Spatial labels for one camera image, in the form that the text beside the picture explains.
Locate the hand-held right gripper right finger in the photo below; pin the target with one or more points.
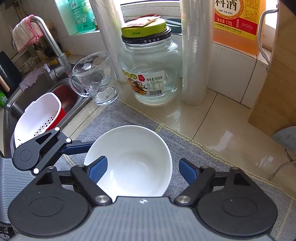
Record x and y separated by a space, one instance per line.
188 171

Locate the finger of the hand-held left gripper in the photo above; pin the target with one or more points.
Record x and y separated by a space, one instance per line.
76 148

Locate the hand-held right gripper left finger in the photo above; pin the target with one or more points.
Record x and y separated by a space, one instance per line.
98 170

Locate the white floral bowl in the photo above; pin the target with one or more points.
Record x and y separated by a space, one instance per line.
134 157

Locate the blue grey printed towel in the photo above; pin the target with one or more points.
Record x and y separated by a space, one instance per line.
208 150

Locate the red basin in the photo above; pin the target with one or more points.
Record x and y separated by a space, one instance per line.
67 97

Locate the white plastic colander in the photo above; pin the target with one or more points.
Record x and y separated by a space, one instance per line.
34 115

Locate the steel sink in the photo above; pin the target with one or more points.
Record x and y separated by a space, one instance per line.
23 99

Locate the clear glass mug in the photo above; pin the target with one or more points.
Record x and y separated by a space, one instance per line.
101 78

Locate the grey dish cloth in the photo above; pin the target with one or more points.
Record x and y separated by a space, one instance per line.
32 80

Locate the steel faucet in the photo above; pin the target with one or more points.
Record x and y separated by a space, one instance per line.
60 63

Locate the black flat board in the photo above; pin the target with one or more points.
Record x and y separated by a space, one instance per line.
8 69

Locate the glass jar green lid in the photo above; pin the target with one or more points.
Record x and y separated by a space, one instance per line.
150 62

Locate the plastic wrap roll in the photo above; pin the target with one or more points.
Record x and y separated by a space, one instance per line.
108 34
196 58

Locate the bamboo cutting board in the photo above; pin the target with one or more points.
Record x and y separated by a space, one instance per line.
277 92

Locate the pink white dish cloth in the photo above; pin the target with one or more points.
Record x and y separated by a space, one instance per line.
25 34

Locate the green dish soap bottle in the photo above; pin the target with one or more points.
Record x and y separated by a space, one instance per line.
78 18

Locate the small sachet packet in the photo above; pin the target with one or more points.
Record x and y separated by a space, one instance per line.
141 21

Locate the orange cooking wine bottle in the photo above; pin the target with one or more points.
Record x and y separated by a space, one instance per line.
235 27

